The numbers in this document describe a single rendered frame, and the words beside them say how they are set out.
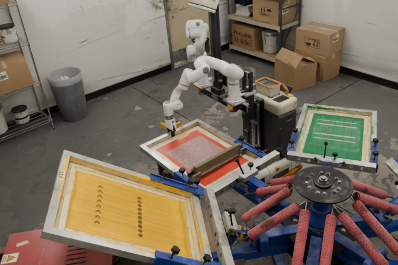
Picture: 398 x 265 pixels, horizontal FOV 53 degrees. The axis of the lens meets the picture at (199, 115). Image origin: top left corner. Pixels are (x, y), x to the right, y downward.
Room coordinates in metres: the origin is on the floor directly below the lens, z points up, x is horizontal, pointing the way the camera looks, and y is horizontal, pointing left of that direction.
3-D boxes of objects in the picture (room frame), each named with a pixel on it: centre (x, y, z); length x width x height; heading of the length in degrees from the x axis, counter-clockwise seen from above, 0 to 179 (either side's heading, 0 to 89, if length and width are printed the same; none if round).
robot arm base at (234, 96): (2.94, -0.32, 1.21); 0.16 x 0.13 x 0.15; 123
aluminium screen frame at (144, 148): (2.44, 0.01, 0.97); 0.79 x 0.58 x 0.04; 36
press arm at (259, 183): (1.98, -0.32, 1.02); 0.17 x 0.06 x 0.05; 36
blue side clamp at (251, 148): (2.41, -0.35, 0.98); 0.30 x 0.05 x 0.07; 36
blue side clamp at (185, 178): (2.08, 0.10, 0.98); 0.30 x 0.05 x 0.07; 36
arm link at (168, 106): (2.74, 0.20, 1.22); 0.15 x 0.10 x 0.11; 109
